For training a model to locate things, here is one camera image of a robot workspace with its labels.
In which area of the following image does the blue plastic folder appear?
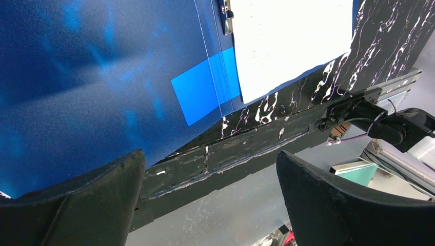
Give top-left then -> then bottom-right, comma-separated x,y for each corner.
0,0 -> 358,199

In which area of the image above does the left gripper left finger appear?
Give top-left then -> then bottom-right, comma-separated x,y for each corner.
1,149 -> 146,245

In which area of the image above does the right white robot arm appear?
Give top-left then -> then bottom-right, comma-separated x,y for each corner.
319,97 -> 434,153

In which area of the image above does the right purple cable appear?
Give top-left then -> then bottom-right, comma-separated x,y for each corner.
328,133 -> 369,146

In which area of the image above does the white printed paper sheet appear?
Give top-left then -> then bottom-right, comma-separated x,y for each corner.
230,0 -> 353,104

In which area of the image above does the aluminium frame rail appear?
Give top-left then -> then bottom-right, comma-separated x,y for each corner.
359,68 -> 434,201

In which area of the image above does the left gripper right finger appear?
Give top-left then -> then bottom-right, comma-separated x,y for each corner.
276,151 -> 434,245

